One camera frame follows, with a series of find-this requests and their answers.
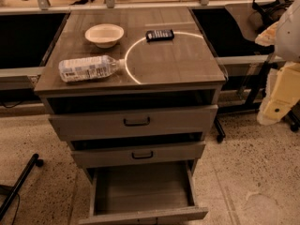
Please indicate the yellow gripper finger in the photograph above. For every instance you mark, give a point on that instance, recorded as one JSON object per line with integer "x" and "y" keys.
{"x": 282, "y": 93}
{"x": 268, "y": 36}

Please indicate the black headset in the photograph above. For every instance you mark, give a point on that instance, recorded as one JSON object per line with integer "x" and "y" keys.
{"x": 271, "y": 12}

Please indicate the bottom drawer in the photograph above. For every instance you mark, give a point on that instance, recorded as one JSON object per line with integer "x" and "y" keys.
{"x": 146, "y": 194}

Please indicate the black stand leg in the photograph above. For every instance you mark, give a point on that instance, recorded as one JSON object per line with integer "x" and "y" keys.
{"x": 13, "y": 191}

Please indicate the dark snack packet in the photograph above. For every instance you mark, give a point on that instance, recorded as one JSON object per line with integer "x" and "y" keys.
{"x": 159, "y": 35}

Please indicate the middle drawer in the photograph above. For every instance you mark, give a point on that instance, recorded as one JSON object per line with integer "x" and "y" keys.
{"x": 132, "y": 155}

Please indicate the grey drawer cabinet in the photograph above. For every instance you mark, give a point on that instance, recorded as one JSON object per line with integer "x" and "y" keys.
{"x": 162, "y": 74}

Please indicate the drawer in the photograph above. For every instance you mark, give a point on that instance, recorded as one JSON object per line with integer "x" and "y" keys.
{"x": 132, "y": 155}
{"x": 122, "y": 124}
{"x": 146, "y": 194}

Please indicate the black side table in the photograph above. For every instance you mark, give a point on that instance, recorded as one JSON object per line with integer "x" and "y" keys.
{"x": 250, "y": 25}

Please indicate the white paper bowl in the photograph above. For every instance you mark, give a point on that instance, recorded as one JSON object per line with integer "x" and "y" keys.
{"x": 104, "y": 35}

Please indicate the top drawer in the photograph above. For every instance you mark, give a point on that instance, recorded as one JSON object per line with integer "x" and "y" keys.
{"x": 122, "y": 124}

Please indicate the clear plastic water bottle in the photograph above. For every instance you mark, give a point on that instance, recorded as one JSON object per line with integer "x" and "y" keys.
{"x": 89, "y": 68}

